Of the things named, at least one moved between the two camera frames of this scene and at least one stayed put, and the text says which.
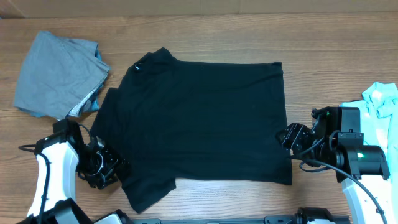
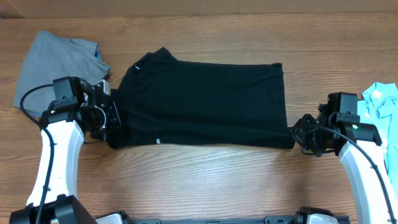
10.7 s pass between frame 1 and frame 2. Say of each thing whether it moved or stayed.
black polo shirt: moved
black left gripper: moved
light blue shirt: stayed
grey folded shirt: stayed
